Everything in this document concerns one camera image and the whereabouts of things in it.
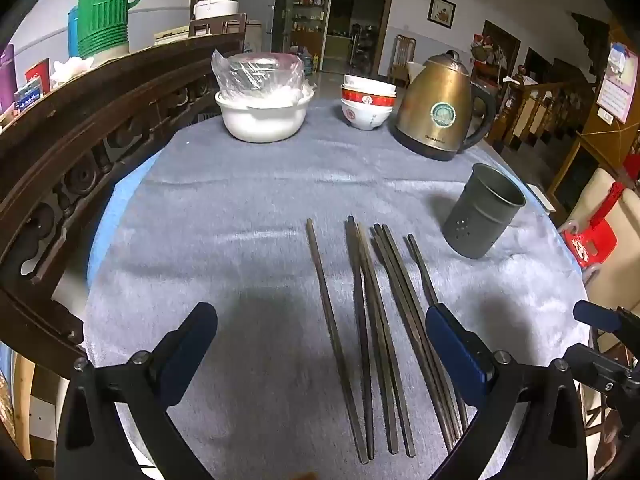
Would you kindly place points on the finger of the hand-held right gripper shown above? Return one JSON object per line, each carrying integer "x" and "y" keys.
{"x": 595, "y": 362}
{"x": 592, "y": 314}

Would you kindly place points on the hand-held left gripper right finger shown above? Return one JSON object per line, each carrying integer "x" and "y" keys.
{"x": 452, "y": 347}

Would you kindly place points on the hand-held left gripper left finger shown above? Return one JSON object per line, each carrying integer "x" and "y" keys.
{"x": 192, "y": 340}

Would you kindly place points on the grey chopstick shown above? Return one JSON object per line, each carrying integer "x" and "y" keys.
{"x": 378, "y": 320}

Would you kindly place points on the grey metal chopstick holder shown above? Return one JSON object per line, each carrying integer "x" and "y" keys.
{"x": 482, "y": 215}

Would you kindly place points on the red plastic stool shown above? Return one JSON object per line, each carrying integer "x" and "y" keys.
{"x": 590, "y": 240}

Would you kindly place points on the grey tablecloth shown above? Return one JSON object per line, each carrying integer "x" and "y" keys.
{"x": 240, "y": 240}

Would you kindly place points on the small white box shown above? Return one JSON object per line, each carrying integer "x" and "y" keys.
{"x": 544, "y": 197}

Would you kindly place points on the blue table cover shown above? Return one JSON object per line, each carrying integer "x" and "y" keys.
{"x": 107, "y": 220}

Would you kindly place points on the wooden stair railing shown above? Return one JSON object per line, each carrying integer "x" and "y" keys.
{"x": 545, "y": 110}

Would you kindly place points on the dark carved wooden railing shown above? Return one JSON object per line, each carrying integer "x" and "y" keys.
{"x": 75, "y": 150}

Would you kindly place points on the large white basin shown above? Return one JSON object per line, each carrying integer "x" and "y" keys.
{"x": 262, "y": 122}

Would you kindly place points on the gold electric kettle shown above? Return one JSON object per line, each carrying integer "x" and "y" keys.
{"x": 435, "y": 110}

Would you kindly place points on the red band white bowl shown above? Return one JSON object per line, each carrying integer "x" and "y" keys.
{"x": 367, "y": 97}

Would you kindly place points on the blue box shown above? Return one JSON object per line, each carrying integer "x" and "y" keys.
{"x": 29, "y": 94}

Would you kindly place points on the white plastic bag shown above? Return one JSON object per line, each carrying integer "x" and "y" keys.
{"x": 70, "y": 71}

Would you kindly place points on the wooden chair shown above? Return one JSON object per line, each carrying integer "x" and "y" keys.
{"x": 402, "y": 55}

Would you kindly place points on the blue water bottle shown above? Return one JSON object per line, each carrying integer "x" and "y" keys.
{"x": 309, "y": 62}

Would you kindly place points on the red box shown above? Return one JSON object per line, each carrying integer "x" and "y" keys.
{"x": 38, "y": 74}

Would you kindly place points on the purple box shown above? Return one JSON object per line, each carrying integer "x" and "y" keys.
{"x": 7, "y": 77}

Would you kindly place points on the green thermos jug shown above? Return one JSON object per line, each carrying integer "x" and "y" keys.
{"x": 105, "y": 10}

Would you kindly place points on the shelf cabinet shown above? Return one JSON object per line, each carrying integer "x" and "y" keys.
{"x": 307, "y": 15}

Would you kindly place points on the wall calendar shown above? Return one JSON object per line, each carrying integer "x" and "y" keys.
{"x": 616, "y": 85}

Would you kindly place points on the framed wall picture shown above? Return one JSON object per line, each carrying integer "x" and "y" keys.
{"x": 442, "y": 11}

